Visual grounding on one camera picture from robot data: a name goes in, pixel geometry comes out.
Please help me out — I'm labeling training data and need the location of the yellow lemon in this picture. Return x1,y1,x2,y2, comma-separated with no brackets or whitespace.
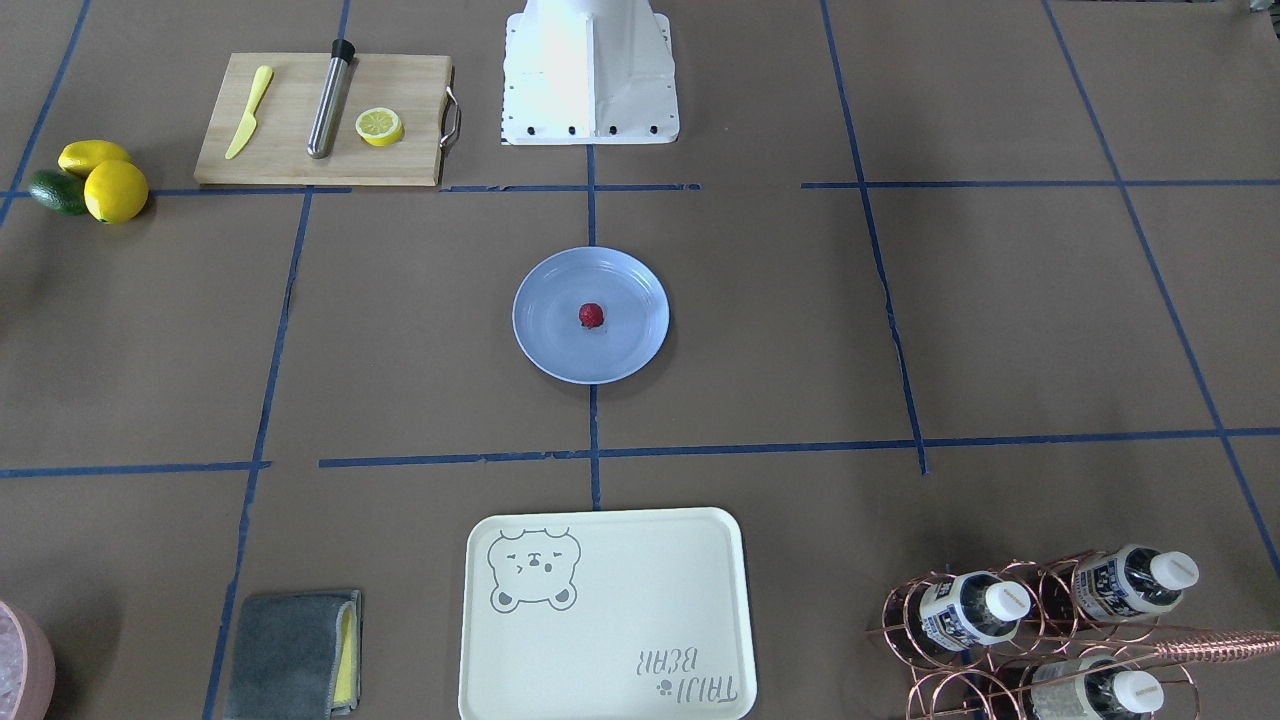
58,138,132,179
84,160,150,224

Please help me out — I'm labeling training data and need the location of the yellow plastic knife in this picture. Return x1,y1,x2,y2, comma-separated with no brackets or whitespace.
224,65,274,160

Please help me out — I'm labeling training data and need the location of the lemon half slice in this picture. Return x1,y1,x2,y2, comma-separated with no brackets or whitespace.
355,108,404,147

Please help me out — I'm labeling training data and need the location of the steel rod black tip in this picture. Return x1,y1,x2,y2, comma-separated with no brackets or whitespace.
306,38,355,159

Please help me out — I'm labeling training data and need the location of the wooden cutting board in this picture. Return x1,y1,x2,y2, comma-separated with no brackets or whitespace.
195,53,460,187

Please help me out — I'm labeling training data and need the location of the green lime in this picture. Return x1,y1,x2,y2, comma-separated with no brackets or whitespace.
27,169,88,217

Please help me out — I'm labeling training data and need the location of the copper wire bottle rack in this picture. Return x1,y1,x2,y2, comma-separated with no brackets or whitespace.
868,550,1277,719

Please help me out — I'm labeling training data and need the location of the grey yellow cloth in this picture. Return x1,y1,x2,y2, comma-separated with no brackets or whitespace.
223,589,364,719

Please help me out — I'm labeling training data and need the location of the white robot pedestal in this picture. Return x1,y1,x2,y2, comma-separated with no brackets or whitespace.
500,1,681,147

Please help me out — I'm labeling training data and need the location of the bottle white cap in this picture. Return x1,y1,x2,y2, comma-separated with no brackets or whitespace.
906,571,1033,660
1023,655,1166,719
1070,544,1201,623

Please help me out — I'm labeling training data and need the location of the blue plate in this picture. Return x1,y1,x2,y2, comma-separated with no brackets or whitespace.
511,246,671,386

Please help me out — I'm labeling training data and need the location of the cream bear tray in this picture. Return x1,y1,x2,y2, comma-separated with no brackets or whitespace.
458,507,758,719

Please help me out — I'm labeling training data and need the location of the red strawberry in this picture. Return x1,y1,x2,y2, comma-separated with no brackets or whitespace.
577,302,605,331

